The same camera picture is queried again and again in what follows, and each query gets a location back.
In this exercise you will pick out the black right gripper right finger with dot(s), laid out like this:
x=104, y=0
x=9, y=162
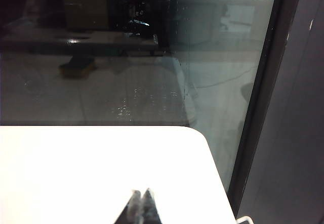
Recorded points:
x=150, y=211

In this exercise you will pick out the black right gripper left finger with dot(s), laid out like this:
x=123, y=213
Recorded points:
x=130, y=214

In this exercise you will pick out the large glass window pane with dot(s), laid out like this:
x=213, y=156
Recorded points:
x=126, y=82

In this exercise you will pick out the black window frame post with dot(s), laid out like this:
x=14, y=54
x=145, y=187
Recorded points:
x=263, y=95

